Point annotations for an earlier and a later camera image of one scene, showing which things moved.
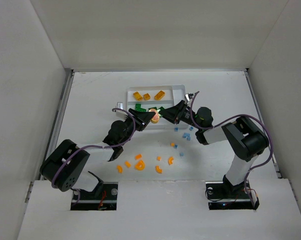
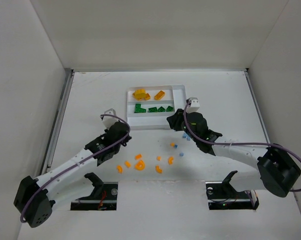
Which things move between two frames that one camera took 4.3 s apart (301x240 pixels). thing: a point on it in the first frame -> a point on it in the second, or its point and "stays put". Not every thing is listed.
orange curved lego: x=120 y=169 stays put
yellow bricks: x=155 y=119 -> x=140 y=94
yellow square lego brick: x=146 y=96 stays put
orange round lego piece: x=140 y=165 stays put
